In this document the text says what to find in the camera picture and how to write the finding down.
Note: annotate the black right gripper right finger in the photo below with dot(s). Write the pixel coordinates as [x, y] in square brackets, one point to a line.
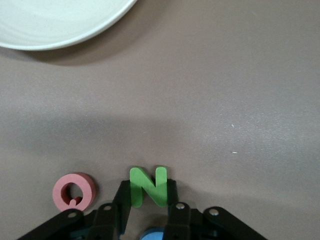
[180, 222]

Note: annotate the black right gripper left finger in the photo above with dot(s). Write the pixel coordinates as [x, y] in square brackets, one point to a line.
[110, 220]

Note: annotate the blue letter G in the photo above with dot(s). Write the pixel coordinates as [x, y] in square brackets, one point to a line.
[152, 233]

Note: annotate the green letter N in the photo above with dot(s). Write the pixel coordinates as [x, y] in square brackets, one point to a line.
[150, 191]

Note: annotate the pink letter Q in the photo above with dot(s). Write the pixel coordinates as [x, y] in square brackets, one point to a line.
[58, 193]

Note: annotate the beige plate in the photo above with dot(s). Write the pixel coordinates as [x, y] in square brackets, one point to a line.
[50, 22]

